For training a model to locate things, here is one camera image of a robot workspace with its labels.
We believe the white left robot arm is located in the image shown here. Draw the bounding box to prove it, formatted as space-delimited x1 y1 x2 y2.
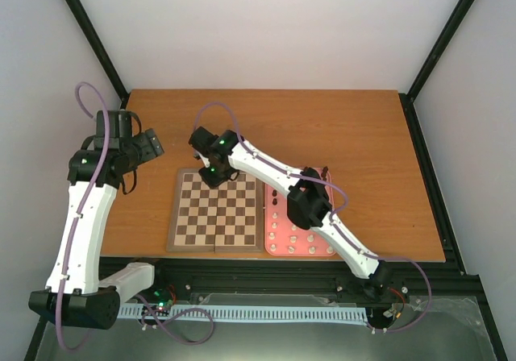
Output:
28 110 168 330

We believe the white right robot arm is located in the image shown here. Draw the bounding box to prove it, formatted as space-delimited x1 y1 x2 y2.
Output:
189 127 390 301

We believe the wooden chess board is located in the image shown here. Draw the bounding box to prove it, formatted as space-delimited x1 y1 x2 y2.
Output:
167 168 264 254

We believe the pink plastic tray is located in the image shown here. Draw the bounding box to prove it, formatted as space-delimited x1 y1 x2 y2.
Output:
264 185 335 259

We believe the dark king piece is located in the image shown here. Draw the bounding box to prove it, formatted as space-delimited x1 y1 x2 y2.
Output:
321 166 328 181

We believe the black aluminium frame rail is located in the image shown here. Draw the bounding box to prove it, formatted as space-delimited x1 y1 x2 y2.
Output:
24 259 515 360

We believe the light blue cable duct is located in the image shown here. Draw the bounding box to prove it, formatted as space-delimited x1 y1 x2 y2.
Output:
116 301 368 326

